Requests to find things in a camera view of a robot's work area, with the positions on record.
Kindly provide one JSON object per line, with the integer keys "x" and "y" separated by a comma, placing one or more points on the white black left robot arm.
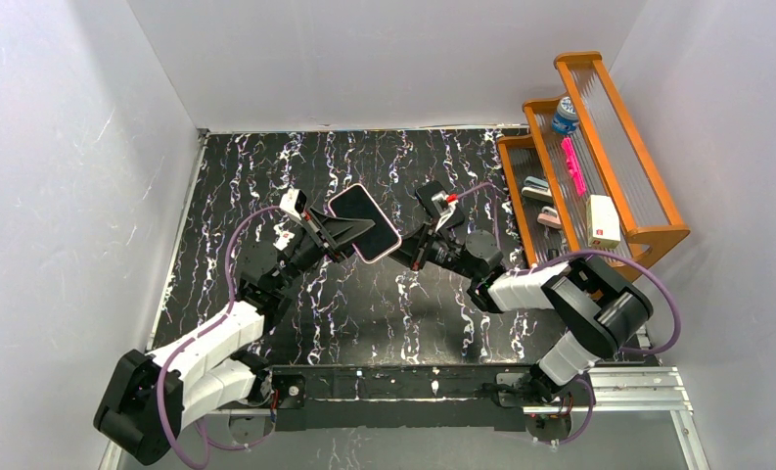
{"x": 153, "y": 396}

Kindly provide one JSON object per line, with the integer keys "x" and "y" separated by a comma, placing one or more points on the teal grey stapler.
{"x": 537, "y": 189}

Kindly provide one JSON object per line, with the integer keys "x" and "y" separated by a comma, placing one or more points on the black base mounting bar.
{"x": 497, "y": 396}

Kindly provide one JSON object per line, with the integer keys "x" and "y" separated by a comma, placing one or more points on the white box on rack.
{"x": 602, "y": 223}

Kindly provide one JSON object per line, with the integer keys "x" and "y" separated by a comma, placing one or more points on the pink highlighter pen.
{"x": 573, "y": 166}

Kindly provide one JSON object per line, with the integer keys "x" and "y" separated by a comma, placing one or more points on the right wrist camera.
{"x": 440, "y": 205}

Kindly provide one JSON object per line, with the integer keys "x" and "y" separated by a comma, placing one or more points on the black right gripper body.
{"x": 423, "y": 241}

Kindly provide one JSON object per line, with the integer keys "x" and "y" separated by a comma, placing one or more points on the blue white bottle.
{"x": 565, "y": 120}

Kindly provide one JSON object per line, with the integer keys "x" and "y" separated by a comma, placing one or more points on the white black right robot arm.
{"x": 600, "y": 308}

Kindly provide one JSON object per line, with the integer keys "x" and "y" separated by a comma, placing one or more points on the beige phone case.
{"x": 355, "y": 202}

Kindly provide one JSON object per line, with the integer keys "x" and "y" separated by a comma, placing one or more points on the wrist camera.
{"x": 440, "y": 205}
{"x": 293, "y": 204}

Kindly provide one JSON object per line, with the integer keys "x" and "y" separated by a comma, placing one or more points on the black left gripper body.
{"x": 319, "y": 233}

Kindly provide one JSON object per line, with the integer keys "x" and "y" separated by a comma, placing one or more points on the orange wooden tiered rack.
{"x": 614, "y": 161}

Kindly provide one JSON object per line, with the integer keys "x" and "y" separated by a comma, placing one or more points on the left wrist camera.
{"x": 293, "y": 204}

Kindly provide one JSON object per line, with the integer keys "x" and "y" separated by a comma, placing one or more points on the black phone on table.
{"x": 425, "y": 193}

